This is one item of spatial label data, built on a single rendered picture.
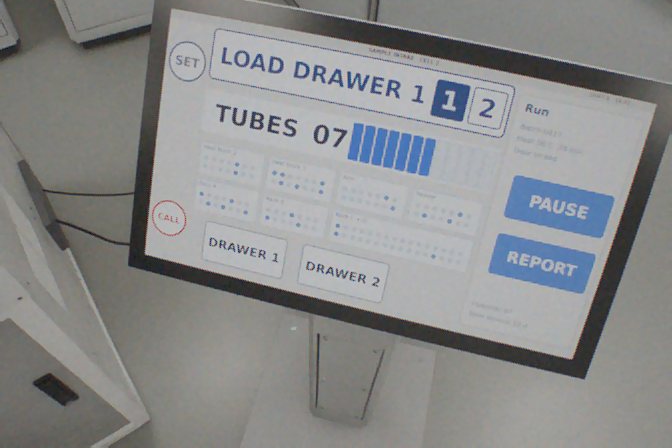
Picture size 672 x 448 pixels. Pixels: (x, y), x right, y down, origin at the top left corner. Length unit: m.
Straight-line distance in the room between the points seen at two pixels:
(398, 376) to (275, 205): 1.05
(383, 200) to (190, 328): 1.19
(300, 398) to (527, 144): 1.12
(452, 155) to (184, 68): 0.28
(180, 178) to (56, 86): 1.87
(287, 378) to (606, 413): 0.89
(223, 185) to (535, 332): 0.36
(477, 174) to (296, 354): 1.11
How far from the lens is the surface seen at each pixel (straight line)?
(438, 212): 0.55
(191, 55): 0.58
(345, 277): 0.58
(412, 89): 0.53
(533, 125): 0.55
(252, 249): 0.59
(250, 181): 0.57
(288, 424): 1.52
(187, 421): 1.59
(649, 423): 1.81
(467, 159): 0.54
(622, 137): 0.57
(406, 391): 1.56
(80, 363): 1.12
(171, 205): 0.62
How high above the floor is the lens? 1.52
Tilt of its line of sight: 54 degrees down
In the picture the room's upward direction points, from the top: 4 degrees clockwise
